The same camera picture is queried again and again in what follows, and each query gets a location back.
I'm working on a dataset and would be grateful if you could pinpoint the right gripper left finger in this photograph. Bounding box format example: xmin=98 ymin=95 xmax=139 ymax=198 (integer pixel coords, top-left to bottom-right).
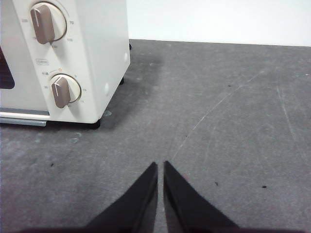
xmin=80 ymin=161 xmax=159 ymax=233

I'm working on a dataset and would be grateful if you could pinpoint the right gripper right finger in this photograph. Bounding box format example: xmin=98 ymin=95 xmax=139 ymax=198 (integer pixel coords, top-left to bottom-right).
xmin=163 ymin=160 xmax=244 ymax=233

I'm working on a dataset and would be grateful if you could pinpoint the metal oven crumb tray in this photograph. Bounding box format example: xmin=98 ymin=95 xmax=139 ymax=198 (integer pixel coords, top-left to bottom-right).
xmin=0 ymin=117 xmax=48 ymax=127

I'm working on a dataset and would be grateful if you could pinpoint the oven temperature knob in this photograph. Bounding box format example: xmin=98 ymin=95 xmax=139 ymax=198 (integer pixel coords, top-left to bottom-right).
xmin=29 ymin=1 xmax=68 ymax=46

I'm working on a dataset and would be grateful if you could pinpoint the cream Toshiba toaster oven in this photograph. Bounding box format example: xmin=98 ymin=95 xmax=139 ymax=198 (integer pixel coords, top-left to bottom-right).
xmin=0 ymin=0 xmax=132 ymax=128

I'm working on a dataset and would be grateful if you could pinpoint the oven timer knob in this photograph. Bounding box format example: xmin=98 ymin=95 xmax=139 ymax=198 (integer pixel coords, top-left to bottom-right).
xmin=49 ymin=73 xmax=82 ymax=109

